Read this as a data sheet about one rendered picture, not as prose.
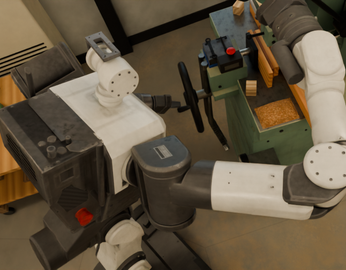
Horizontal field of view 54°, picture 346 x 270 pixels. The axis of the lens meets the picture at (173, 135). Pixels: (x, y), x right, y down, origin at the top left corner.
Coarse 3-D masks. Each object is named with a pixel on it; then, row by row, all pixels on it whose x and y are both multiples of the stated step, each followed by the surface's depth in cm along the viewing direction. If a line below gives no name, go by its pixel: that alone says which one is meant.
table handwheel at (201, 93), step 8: (184, 64) 127; (184, 72) 123; (184, 80) 121; (184, 88) 146; (192, 88) 121; (184, 96) 132; (192, 96) 120; (200, 96) 133; (192, 104) 121; (192, 112) 123; (200, 120) 124; (200, 128) 128
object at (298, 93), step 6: (252, 12) 135; (258, 24) 132; (288, 84) 118; (294, 90) 113; (300, 90) 111; (300, 96) 110; (300, 102) 111; (300, 108) 112; (306, 108) 108; (306, 114) 108
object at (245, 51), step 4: (248, 32) 120; (248, 40) 120; (252, 40) 118; (248, 44) 121; (252, 44) 117; (248, 48) 121; (252, 48) 117; (256, 48) 116; (240, 52) 121; (244, 52) 121; (248, 52) 121; (252, 52) 119; (256, 52) 117; (252, 56) 120; (256, 56) 118; (252, 60) 122; (256, 60) 120; (256, 64) 122
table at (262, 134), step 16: (224, 16) 139; (240, 16) 138; (224, 32) 135; (240, 32) 133; (240, 48) 130; (240, 80) 123; (224, 96) 127; (240, 96) 126; (256, 96) 118; (272, 96) 117; (288, 96) 116; (256, 128) 114; (272, 128) 111; (288, 128) 113
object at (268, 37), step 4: (264, 28) 112; (268, 28) 109; (264, 32) 113; (268, 32) 109; (272, 32) 109; (264, 36) 114; (268, 36) 110; (272, 36) 111; (264, 40) 116; (268, 40) 112; (272, 40) 112; (276, 40) 113; (268, 44) 114; (272, 44) 114
